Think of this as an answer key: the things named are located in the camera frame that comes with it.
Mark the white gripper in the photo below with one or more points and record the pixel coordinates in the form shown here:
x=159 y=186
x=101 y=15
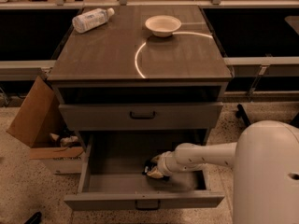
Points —
x=165 y=164

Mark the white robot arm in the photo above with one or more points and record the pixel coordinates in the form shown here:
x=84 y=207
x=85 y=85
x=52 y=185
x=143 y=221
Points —
x=265 y=163

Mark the open grey lower drawer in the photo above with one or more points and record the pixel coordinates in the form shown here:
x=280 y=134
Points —
x=112 y=176

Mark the closed grey upper drawer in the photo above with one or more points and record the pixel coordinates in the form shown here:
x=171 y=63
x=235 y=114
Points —
x=170 y=116

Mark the grey drawer cabinet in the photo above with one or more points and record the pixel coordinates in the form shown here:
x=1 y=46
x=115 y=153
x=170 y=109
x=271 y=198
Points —
x=123 y=62

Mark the black chair leg with caster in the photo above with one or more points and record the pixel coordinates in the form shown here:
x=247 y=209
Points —
x=241 y=114

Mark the brown cardboard box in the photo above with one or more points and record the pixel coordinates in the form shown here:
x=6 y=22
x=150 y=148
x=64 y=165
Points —
x=40 y=125

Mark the black object on floor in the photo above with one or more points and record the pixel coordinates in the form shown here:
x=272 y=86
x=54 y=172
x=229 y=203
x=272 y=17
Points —
x=34 y=219

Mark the white paper bowl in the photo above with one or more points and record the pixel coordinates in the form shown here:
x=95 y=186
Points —
x=162 y=25

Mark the clear plastic water bottle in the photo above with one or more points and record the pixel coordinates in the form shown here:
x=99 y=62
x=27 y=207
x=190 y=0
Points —
x=92 y=19

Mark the grey workbench rail frame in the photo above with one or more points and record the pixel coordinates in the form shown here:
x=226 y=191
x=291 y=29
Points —
x=23 y=70

